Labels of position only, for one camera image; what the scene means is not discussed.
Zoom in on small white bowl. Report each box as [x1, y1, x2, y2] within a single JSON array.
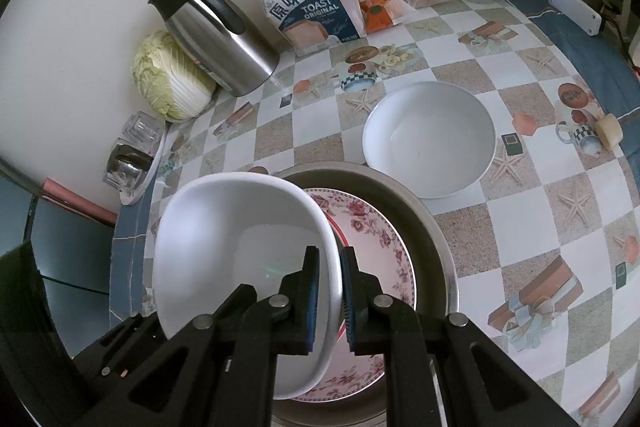
[[151, 172, 345, 400]]

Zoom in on white power bank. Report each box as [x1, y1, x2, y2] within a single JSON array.
[[547, 0, 601, 36]]

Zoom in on small yellowish round object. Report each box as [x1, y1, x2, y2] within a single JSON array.
[[595, 113, 625, 152]]

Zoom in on pink bar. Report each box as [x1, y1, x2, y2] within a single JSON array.
[[42, 177, 118, 225]]

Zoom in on blue table cloth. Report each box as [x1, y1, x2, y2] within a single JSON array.
[[110, 0, 640, 323]]

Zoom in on checkered tablecloth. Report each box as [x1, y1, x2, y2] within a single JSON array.
[[112, 0, 640, 427]]

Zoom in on large white bowl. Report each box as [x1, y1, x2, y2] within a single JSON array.
[[362, 81, 497, 200]]

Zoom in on napa cabbage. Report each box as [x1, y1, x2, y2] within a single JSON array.
[[131, 30, 218, 124]]

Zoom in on floral rimmed white plate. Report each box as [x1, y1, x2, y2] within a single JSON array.
[[287, 188, 416, 403]]

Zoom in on clear drinking glass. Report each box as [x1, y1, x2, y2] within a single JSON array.
[[103, 144, 151, 194], [120, 111, 167, 152]]

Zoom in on red patterned bowl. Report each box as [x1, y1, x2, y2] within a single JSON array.
[[322, 214, 351, 338]]

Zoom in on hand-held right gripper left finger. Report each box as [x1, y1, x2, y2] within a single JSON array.
[[72, 246, 322, 427]]

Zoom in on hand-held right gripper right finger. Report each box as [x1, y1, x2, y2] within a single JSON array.
[[340, 246, 581, 427]]

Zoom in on glass cups on tray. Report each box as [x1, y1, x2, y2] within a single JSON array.
[[117, 122, 168, 206]]

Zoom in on steel thermos jug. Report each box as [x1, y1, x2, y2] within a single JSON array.
[[147, 0, 281, 98]]

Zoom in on steel basin plate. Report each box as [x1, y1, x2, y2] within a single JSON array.
[[267, 162, 460, 427]]

